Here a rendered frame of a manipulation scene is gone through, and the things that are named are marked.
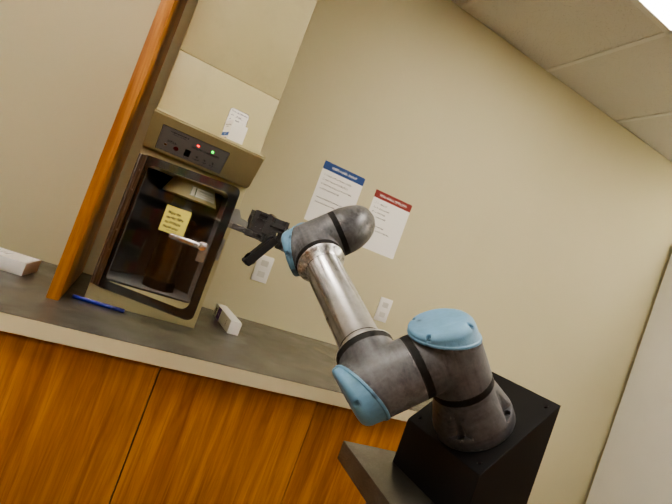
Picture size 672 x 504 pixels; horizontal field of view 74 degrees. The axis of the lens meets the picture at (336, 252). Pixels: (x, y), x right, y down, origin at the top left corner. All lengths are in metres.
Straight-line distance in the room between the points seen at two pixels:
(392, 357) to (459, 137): 1.72
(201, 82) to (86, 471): 1.08
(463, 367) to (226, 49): 1.14
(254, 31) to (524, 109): 1.58
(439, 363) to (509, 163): 1.89
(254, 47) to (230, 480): 1.26
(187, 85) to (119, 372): 0.82
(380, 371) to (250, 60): 1.07
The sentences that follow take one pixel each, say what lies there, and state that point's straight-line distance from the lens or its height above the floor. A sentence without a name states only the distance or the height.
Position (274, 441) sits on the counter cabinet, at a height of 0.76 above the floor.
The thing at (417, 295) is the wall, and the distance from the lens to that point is 2.28.
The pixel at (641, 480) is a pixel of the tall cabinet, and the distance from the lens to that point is 3.48.
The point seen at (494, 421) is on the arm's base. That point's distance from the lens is 0.88.
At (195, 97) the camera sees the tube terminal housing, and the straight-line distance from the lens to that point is 1.47.
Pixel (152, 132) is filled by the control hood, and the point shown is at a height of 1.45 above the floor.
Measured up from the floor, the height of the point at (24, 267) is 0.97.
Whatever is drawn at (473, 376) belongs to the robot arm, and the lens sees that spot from 0.82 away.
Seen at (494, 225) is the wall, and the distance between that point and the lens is 2.52.
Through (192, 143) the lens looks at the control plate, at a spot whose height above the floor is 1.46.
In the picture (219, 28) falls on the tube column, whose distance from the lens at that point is 1.53.
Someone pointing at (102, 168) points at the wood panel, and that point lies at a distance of 1.35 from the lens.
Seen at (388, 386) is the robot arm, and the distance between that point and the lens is 0.77.
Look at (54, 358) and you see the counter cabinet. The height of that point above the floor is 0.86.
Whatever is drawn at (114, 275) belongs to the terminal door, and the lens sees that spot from 1.42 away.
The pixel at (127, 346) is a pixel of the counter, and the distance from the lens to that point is 1.19.
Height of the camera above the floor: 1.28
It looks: 2 degrees up
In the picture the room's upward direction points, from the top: 20 degrees clockwise
